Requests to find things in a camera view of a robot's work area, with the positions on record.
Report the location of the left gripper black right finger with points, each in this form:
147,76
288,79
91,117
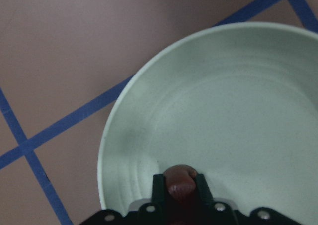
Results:
203,191

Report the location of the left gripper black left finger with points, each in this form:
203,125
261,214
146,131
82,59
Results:
160,194

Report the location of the pale green plate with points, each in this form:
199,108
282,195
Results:
237,102

